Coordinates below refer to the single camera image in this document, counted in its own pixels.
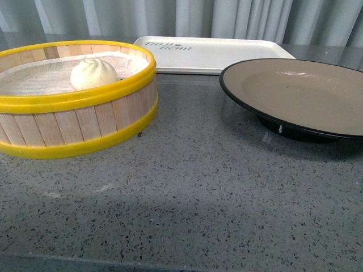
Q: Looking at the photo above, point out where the white steamed bun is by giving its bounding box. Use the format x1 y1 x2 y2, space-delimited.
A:
70 58 118 91

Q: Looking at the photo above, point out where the brown plate with black rim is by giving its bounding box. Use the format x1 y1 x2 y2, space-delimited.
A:
220 58 362 143

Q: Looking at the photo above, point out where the white bear print tray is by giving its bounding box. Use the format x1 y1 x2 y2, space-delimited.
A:
134 36 294 75

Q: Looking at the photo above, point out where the yellow rimmed bamboo steamer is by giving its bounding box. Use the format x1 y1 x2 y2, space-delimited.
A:
1 40 158 159

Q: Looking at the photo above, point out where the white steamer cloth liner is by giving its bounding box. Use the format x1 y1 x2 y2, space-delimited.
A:
1 52 149 96

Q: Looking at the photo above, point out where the grey pleated curtain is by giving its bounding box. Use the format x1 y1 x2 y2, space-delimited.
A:
1 0 362 47

